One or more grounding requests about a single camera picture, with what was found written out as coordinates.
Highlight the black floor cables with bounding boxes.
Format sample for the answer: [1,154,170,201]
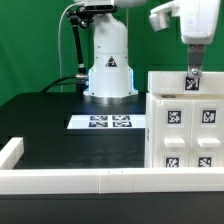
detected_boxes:
[40,75,89,94]

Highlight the white U-shaped fence frame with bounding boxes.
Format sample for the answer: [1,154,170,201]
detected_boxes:
[0,137,224,195]

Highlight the white cabinet body box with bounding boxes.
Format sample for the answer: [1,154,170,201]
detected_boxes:
[144,94,224,168]

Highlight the white hanging cable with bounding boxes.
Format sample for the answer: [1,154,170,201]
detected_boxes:
[57,2,86,94]

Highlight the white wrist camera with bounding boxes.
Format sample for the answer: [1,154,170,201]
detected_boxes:
[149,0,180,32]

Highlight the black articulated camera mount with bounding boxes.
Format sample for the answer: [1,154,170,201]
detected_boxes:
[65,4,118,82]

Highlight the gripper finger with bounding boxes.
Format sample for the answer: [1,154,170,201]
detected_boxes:
[187,44,205,78]

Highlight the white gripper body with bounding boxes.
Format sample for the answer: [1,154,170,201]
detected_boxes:
[180,0,221,45]

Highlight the small white cabinet top block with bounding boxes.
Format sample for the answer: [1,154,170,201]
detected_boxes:
[148,71,224,95]

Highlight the flat white tagged base plate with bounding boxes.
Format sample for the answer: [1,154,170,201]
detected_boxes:
[67,115,145,130]

